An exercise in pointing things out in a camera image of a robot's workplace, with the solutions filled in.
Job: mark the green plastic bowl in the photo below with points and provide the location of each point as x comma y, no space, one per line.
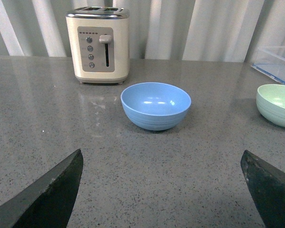
270,101

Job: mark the clear plastic food container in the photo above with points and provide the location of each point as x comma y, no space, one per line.
271,62

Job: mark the cream two-slot toaster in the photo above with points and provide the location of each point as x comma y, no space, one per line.
99,41

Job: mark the white curtain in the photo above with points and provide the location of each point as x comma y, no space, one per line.
201,30

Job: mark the blue plastic bowl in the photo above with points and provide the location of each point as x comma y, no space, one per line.
155,106

